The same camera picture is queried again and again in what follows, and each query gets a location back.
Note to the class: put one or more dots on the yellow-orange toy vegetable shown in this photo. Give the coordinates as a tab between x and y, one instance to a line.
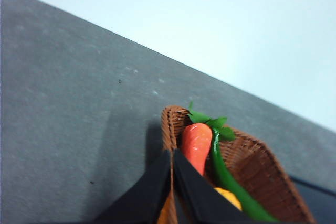
230	196

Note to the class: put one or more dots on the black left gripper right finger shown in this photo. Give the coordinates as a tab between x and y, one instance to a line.
201	201

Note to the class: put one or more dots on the green toy pepper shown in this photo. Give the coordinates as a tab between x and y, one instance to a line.
250	204

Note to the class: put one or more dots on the red-orange toy carrot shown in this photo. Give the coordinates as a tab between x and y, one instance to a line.
196	142

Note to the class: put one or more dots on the brown wicker basket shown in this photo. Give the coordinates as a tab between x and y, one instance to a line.
252	166

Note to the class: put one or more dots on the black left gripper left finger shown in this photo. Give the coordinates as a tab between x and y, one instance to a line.
142	204

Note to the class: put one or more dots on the black serving tray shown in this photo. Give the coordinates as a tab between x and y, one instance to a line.
320	202

